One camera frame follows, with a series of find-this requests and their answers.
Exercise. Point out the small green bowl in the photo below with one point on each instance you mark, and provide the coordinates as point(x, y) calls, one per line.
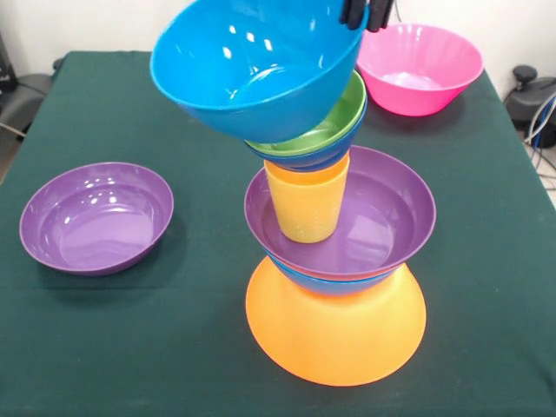
point(343, 117)

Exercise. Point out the large pink bowl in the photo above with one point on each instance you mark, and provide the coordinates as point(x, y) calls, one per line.
point(421, 82)

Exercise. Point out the small dark blue bowl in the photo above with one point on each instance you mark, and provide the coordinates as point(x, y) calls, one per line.
point(321, 160)

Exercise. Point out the orange cup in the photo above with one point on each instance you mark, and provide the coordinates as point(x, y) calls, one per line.
point(308, 176)

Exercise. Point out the yellow cup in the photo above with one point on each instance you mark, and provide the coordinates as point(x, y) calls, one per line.
point(308, 208)

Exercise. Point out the dark green tablecloth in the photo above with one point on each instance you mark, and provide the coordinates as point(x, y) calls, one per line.
point(108, 347)

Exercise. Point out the large orange bowl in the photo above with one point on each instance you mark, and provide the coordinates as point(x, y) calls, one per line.
point(334, 339)

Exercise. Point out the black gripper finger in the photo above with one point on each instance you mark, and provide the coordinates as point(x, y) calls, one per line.
point(381, 15)
point(354, 13)

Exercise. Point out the purple shallow bowl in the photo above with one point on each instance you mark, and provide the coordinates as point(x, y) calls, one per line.
point(95, 226)
point(391, 208)

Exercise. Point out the light blue bowl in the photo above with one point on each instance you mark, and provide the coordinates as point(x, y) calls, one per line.
point(269, 113)
point(339, 287)

